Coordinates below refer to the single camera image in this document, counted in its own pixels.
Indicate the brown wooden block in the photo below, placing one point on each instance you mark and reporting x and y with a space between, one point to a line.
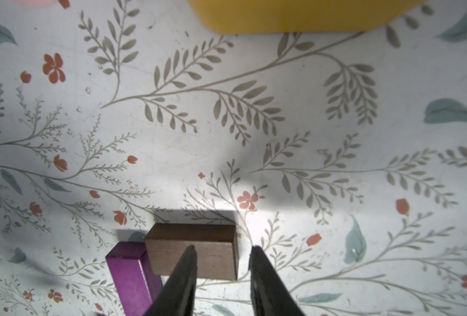
216 247

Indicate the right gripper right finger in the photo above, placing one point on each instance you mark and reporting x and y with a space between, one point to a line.
268 294

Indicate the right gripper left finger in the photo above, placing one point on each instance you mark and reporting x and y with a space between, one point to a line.
178 294

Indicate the purple wooden block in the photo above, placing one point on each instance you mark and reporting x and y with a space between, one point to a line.
137 285

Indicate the yellow tray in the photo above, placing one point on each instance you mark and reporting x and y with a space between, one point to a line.
281 16

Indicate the pink pen cup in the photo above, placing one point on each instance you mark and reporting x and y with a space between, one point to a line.
42 3

